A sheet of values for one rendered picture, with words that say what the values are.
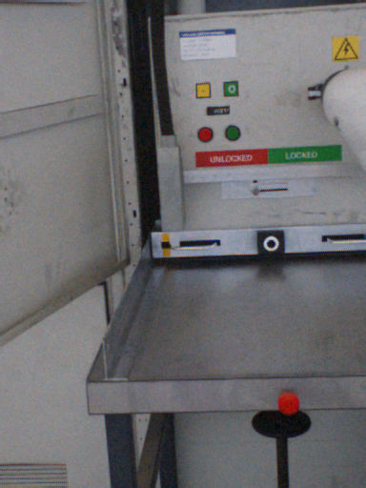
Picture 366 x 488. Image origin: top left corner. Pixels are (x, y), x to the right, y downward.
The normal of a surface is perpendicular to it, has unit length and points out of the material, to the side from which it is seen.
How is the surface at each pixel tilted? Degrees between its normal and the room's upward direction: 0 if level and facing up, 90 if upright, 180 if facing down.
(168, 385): 90
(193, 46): 90
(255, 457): 90
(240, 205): 90
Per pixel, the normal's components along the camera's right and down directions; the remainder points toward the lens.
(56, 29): 0.92, 0.04
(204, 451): -0.07, 0.26
